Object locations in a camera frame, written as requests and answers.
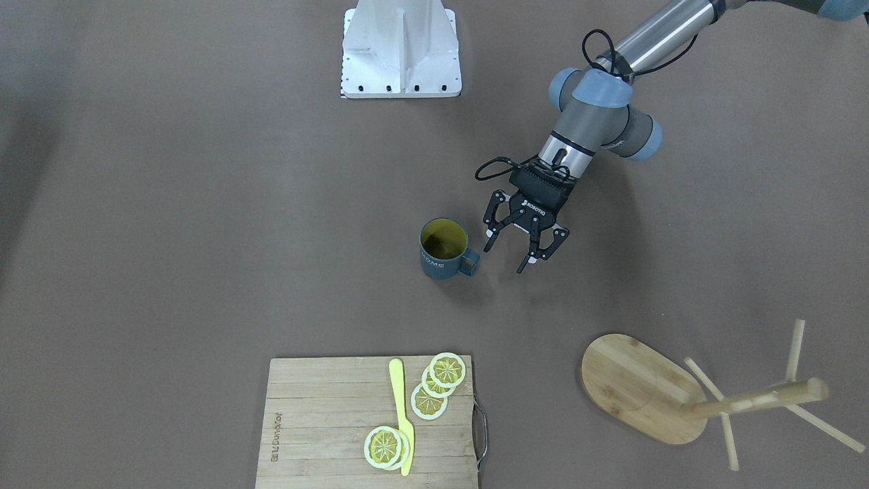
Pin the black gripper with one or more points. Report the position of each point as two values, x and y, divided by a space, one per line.
531 209

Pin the blue cup yellow inside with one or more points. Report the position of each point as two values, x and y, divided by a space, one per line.
445 250

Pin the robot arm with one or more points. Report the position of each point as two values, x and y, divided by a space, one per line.
596 115

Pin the wooden cup storage rack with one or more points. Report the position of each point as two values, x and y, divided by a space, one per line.
648 392

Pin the lemon slice middle overlapped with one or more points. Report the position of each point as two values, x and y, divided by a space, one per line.
432 388

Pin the yellow plastic knife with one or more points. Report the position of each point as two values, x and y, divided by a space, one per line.
397 379

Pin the lemon slice under knife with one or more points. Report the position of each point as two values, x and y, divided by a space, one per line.
405 446

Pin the wooden cutting board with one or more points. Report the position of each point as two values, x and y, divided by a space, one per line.
318 412

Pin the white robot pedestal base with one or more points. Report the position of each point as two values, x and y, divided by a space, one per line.
400 49

